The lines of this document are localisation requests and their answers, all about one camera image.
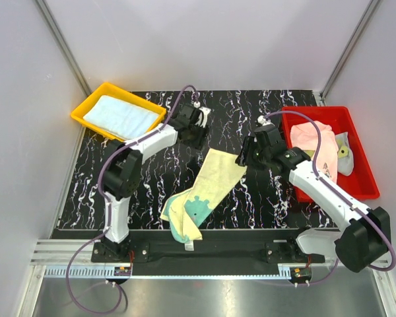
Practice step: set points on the light blue towel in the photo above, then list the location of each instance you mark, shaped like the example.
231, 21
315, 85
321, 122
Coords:
120, 118

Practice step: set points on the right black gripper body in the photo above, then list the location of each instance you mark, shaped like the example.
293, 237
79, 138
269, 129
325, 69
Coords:
252, 156

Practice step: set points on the grey towel in bin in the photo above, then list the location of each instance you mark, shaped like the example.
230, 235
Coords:
345, 155

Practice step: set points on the left aluminium frame post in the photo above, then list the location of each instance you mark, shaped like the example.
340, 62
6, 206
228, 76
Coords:
58, 36

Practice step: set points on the aluminium frame post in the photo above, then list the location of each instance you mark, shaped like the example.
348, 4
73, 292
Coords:
58, 36
353, 41

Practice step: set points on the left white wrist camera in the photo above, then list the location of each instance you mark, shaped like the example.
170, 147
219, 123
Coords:
203, 114

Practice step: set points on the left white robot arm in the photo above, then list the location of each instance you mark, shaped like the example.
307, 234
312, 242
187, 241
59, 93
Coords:
121, 173

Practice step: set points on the right aluminium frame post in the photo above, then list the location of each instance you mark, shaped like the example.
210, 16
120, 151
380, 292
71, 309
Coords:
353, 41

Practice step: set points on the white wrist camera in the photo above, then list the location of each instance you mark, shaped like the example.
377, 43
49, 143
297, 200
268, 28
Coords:
264, 124
203, 114

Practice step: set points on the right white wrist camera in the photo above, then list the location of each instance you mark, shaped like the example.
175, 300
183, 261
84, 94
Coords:
264, 124

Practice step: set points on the red plastic bin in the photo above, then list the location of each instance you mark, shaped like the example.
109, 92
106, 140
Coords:
361, 183

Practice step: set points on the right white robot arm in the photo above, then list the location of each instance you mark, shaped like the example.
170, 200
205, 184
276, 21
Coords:
363, 235

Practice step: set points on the yellow plastic tray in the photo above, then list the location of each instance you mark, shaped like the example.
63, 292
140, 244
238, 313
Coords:
109, 89

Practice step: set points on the slotted white cable duct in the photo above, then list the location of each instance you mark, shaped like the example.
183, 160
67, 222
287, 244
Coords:
92, 271

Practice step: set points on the pale yellow towel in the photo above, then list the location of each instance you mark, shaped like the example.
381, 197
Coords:
187, 210

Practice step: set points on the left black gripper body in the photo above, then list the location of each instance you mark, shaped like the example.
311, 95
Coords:
197, 137

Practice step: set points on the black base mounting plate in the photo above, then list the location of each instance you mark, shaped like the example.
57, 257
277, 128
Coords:
216, 241

